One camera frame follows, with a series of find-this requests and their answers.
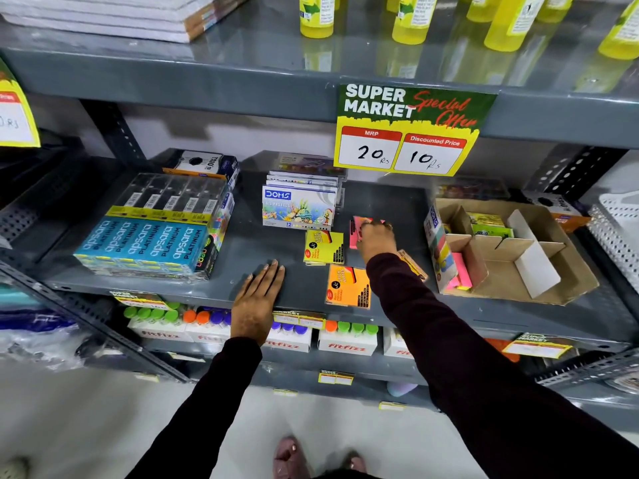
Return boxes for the person's left hand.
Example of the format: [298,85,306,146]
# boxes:
[231,259,286,347]

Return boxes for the person's right hand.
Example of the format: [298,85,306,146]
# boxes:
[355,220,399,265]

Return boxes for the pink sticky note pad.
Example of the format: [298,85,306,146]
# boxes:
[348,216,386,250]

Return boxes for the person's left forearm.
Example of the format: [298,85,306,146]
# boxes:
[126,336,264,479]

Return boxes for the person's right forearm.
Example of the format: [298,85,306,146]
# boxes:
[366,251,639,479]

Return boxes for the small green yellow price tag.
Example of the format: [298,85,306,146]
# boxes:
[110,291,173,311]
[272,310,326,330]
[501,332,574,360]

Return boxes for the yellow sticky note pad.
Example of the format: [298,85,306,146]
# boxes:
[304,229,345,266]

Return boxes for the white box of coloured bottles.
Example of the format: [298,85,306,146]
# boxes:
[123,301,194,344]
[262,321,313,354]
[183,307,233,346]
[318,319,379,358]
[383,327,416,360]

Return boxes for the row of pastel crayon boxes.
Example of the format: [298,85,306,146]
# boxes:
[262,168,346,231]

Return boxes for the flat colourful crayon case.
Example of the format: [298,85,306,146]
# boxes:
[434,176,511,201]
[273,152,348,179]

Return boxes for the neon sticky flag strips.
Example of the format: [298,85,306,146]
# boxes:
[443,251,473,292]

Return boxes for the green yellow price sign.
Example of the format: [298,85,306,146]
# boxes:
[333,83,498,177]

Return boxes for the green yellow sticky note pads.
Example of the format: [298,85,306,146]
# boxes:
[466,212,515,240]

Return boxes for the stack of blue pencil packs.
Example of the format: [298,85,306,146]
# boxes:
[74,217,211,283]

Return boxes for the clear pack with yellow labels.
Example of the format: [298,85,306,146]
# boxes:
[106,173,232,226]

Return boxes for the black and orange box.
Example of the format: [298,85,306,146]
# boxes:
[521,190,593,234]
[162,150,241,186]

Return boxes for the brown cardboard display box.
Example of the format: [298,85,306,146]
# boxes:
[424,197,600,306]

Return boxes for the person's left pink sandal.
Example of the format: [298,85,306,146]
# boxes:
[272,436,314,479]

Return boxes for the grey metal shelf rack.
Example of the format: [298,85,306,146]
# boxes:
[0,0,639,425]

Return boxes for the clear plastic wrapped packs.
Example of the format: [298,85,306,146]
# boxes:
[0,283,93,372]

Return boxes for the white plastic basket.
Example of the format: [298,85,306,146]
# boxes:
[587,191,639,296]

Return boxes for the row of yellow liquid bottles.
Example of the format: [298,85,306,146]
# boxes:
[299,0,639,61]

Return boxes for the stack of white notebooks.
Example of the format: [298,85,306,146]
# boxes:
[0,0,254,44]

